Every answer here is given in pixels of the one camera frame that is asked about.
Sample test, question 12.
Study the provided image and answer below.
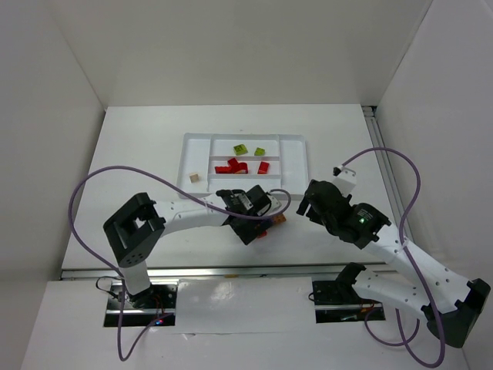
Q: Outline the aluminium front rail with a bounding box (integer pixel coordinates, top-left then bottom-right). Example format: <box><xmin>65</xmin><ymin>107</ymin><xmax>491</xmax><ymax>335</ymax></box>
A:
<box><xmin>59</xmin><ymin>263</ymin><xmax>394</xmax><ymax>281</ymax></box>

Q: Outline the lime green sloped lego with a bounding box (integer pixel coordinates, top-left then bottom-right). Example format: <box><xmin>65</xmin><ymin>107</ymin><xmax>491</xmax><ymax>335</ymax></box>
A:
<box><xmin>233</xmin><ymin>144</ymin><xmax>248</xmax><ymax>156</ymax></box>

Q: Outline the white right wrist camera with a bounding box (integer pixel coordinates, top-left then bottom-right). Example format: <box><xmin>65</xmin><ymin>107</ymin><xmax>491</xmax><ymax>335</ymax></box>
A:
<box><xmin>332</xmin><ymin>166</ymin><xmax>357</xmax><ymax>197</ymax></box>

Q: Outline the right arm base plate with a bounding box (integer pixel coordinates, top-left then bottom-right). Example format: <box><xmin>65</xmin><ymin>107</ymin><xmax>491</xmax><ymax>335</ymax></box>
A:
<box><xmin>308</xmin><ymin>281</ymin><xmax>385</xmax><ymax>324</ymax></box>

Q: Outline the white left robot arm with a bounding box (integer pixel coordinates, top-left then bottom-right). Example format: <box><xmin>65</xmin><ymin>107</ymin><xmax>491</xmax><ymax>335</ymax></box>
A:
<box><xmin>103</xmin><ymin>185</ymin><xmax>281</xmax><ymax>308</ymax></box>

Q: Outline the red rounded lego brick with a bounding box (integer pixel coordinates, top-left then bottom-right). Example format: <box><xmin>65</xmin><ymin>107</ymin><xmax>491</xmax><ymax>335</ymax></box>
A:
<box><xmin>234</xmin><ymin>163</ymin><xmax>249</xmax><ymax>174</ymax></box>

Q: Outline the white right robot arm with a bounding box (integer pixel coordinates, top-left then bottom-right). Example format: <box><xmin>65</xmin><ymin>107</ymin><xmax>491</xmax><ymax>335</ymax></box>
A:
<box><xmin>297</xmin><ymin>180</ymin><xmax>491</xmax><ymax>348</ymax></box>

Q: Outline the white lego cube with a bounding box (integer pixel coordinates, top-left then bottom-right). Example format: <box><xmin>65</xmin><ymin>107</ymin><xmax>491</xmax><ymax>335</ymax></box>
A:
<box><xmin>189</xmin><ymin>173</ymin><xmax>200</xmax><ymax>183</ymax></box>

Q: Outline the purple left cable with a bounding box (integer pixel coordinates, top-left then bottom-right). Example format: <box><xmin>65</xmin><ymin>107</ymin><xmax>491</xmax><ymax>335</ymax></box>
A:
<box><xmin>68</xmin><ymin>165</ymin><xmax>292</xmax><ymax>362</ymax></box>

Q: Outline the white compartment tray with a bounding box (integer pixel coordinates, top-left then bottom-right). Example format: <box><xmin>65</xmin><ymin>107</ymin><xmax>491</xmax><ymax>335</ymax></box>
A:
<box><xmin>176</xmin><ymin>133</ymin><xmax>309</xmax><ymax>200</ymax></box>

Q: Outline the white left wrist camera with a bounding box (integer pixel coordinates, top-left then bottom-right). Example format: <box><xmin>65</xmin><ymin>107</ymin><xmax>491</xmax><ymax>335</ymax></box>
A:
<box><xmin>262</xmin><ymin>194</ymin><xmax>282</xmax><ymax>216</ymax></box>

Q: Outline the lime green square lego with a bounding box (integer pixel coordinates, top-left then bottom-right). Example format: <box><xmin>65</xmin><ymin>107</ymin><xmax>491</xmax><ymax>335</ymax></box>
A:
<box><xmin>254</xmin><ymin>147</ymin><xmax>266</xmax><ymax>156</ymax></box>

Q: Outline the aluminium side rail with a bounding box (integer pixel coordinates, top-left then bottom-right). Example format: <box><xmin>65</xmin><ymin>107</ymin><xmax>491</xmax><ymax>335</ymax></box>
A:
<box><xmin>361</xmin><ymin>106</ymin><xmax>405</xmax><ymax>225</ymax></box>

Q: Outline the red lego cluster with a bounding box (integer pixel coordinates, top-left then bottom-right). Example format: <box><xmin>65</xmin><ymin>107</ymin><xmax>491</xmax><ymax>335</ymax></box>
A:
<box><xmin>214</xmin><ymin>158</ymin><xmax>241</xmax><ymax>174</ymax></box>

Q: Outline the red curved lego brick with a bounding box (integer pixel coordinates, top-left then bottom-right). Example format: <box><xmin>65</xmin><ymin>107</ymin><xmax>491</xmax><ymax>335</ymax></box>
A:
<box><xmin>257</xmin><ymin>161</ymin><xmax>270</xmax><ymax>175</ymax></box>

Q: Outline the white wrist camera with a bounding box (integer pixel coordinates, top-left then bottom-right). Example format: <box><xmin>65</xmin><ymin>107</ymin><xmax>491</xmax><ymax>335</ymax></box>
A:
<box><xmin>262</xmin><ymin>194</ymin><xmax>282</xmax><ymax>216</ymax></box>
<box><xmin>332</xmin><ymin>166</ymin><xmax>357</xmax><ymax>197</ymax></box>

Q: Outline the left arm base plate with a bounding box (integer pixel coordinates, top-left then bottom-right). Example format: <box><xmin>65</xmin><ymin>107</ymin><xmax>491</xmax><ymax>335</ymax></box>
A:
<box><xmin>98</xmin><ymin>280</ymin><xmax>178</xmax><ymax>328</ymax></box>

